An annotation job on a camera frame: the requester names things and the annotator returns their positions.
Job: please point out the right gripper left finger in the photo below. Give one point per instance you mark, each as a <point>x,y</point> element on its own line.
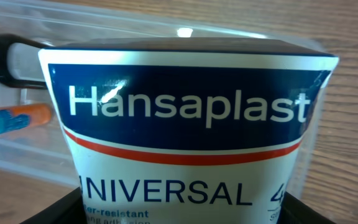
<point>68,210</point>

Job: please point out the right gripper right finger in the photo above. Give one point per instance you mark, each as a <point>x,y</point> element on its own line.
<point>296,212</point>

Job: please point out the orange tube white cap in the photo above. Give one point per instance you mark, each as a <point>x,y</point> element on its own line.
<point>13,118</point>

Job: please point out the white Hansaplast plaster box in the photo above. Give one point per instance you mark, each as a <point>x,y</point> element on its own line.
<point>185,130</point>

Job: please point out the black tube white cap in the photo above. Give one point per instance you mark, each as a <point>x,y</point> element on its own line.
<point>19,62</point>

